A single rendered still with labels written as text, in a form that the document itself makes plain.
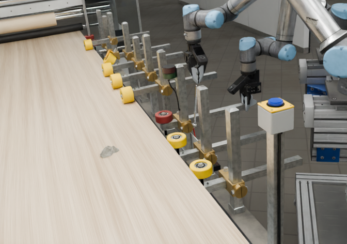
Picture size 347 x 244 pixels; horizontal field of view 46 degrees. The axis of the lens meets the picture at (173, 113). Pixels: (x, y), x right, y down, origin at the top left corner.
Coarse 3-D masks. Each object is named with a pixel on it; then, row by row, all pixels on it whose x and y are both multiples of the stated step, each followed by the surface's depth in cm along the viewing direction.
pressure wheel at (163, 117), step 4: (160, 112) 191; (164, 112) 189; (168, 112) 190; (156, 116) 187; (160, 116) 187; (164, 116) 186; (168, 116) 187; (156, 120) 188; (160, 120) 187; (164, 120) 187; (168, 120) 187
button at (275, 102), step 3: (270, 99) 110; (273, 99) 109; (276, 99) 109; (279, 99) 109; (270, 102) 108; (273, 102) 108; (276, 102) 107; (279, 102) 107; (282, 102) 108; (273, 105) 108; (276, 105) 107; (279, 105) 108
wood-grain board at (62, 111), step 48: (0, 48) 354; (48, 48) 336; (0, 96) 237; (48, 96) 229; (96, 96) 221; (0, 144) 178; (48, 144) 173; (96, 144) 169; (144, 144) 165; (0, 192) 143; (48, 192) 140; (96, 192) 137; (144, 192) 134; (192, 192) 131; (0, 240) 119; (48, 240) 117; (96, 240) 115; (144, 240) 113; (192, 240) 111; (240, 240) 109
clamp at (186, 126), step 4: (176, 116) 194; (180, 120) 189; (188, 120) 188; (180, 124) 188; (184, 124) 186; (188, 124) 186; (180, 128) 188; (184, 128) 186; (188, 128) 187; (192, 128) 188; (188, 132) 188
